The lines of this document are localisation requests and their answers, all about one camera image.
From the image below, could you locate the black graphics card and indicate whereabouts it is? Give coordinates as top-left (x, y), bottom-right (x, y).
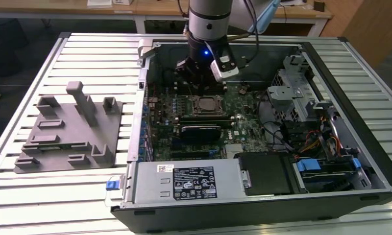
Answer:
top-left (180, 125), bottom-right (224, 144)

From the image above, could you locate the black camera cable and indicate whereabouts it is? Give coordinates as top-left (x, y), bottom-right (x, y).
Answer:
top-left (243, 0), bottom-right (262, 69)

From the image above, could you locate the hard disk in blue carrier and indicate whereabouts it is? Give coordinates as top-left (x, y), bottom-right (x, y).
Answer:
top-left (293, 156), bottom-right (367, 194)

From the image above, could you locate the green RAM stick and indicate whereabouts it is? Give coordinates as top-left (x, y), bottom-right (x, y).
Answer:
top-left (39, 143), bottom-right (75, 150)

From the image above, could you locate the black open PC case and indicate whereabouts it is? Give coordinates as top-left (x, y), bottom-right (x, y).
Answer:
top-left (110, 36), bottom-right (392, 233)

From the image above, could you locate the silver CPU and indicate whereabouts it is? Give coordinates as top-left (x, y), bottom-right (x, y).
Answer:
top-left (199, 99), bottom-right (216, 111)

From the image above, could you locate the silver power supply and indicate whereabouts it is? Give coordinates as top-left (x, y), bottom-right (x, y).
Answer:
top-left (132, 160), bottom-right (246, 205)

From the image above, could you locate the green motherboard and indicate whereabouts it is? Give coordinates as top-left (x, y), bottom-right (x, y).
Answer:
top-left (143, 83), bottom-right (272, 162)

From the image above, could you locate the black RAM slot bank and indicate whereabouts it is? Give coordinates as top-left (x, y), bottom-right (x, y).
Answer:
top-left (179, 115), bottom-right (234, 128)
top-left (175, 80), bottom-right (228, 95)

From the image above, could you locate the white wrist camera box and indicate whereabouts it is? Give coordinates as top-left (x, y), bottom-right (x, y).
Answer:
top-left (210, 55), bottom-right (240, 83)

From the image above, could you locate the silver chipset heatsink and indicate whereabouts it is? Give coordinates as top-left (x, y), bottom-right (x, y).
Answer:
top-left (227, 143), bottom-right (246, 159)

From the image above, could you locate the silver drive cage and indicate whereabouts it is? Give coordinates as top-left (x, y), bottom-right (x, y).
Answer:
top-left (266, 55), bottom-right (318, 123)

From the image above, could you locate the wooden cabinet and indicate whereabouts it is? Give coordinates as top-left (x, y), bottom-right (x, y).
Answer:
top-left (321, 0), bottom-right (392, 69)

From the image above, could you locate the black plastic shroud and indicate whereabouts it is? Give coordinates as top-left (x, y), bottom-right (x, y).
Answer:
top-left (234, 151), bottom-right (307, 196)

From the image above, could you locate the grey parts rack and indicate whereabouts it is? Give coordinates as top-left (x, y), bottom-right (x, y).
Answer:
top-left (12, 80), bottom-right (126, 174)

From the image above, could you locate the black cable bundle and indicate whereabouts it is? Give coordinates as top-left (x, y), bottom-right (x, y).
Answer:
top-left (262, 119), bottom-right (302, 157)

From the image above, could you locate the orange yellow wire bundle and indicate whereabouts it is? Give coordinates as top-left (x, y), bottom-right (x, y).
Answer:
top-left (299, 117), bottom-right (343, 158)

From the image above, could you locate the metal socket cover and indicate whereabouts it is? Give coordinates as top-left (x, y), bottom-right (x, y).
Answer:
top-left (191, 95), bottom-right (224, 116)

